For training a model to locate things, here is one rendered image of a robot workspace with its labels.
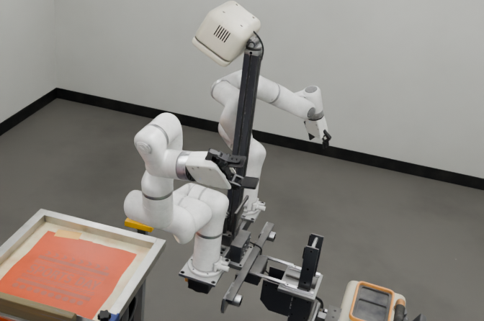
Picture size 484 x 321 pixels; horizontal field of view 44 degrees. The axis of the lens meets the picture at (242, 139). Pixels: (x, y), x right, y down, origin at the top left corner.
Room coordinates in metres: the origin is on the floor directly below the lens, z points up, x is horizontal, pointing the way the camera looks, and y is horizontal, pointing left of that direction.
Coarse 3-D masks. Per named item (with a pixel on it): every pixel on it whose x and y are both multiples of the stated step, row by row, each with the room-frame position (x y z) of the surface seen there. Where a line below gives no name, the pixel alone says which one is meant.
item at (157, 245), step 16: (32, 224) 2.04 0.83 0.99; (64, 224) 2.09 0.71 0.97; (80, 224) 2.08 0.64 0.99; (96, 224) 2.09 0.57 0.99; (16, 240) 1.92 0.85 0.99; (128, 240) 2.04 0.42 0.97; (144, 240) 2.02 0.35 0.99; (160, 240) 2.04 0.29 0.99; (0, 256) 1.81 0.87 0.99; (144, 272) 1.82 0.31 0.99; (128, 288) 1.72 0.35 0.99; (128, 304) 1.67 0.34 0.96
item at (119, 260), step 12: (84, 252) 1.94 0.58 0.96; (96, 252) 1.95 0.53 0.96; (108, 252) 1.96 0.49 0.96; (120, 252) 1.97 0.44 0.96; (108, 264) 1.89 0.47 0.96; (120, 264) 1.89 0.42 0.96; (108, 276) 1.81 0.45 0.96; (120, 276) 1.82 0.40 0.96; (108, 288) 1.75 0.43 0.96; (48, 300) 1.65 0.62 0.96; (96, 300) 1.68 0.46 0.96; (84, 312) 1.61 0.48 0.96; (96, 312) 1.61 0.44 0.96
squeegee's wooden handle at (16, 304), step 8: (0, 296) 1.53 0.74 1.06; (8, 296) 1.53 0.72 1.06; (0, 304) 1.52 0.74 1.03; (8, 304) 1.51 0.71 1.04; (16, 304) 1.51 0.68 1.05; (24, 304) 1.50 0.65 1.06; (32, 304) 1.51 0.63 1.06; (40, 304) 1.51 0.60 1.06; (8, 312) 1.51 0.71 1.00; (16, 312) 1.51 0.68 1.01; (24, 312) 1.50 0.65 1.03; (32, 312) 1.50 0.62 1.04; (40, 312) 1.49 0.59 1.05; (48, 312) 1.48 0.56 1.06; (56, 312) 1.48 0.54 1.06; (64, 312) 1.49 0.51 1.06; (72, 312) 1.49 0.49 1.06; (32, 320) 1.50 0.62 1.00; (40, 320) 1.49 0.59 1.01; (48, 320) 1.48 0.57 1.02; (56, 320) 1.48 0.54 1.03; (64, 320) 1.47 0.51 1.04; (72, 320) 1.47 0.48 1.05
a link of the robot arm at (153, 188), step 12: (156, 120) 1.36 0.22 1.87; (168, 120) 1.37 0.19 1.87; (168, 132) 1.34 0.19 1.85; (180, 132) 1.39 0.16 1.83; (168, 144) 1.34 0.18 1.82; (180, 144) 1.40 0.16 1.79; (144, 180) 1.35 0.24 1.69; (156, 180) 1.35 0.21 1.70; (168, 180) 1.35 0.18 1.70; (144, 192) 1.34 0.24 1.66; (156, 192) 1.33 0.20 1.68; (168, 192) 1.34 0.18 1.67
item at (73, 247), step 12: (48, 240) 1.99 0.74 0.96; (60, 240) 2.00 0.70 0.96; (72, 240) 2.01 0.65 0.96; (84, 240) 2.02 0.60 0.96; (36, 252) 1.90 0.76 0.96; (60, 252) 1.92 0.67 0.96; (72, 252) 1.93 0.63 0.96; (24, 264) 1.82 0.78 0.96; (12, 276) 1.75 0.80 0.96; (0, 288) 1.68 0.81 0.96; (12, 288) 1.68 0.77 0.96; (36, 300) 1.64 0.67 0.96
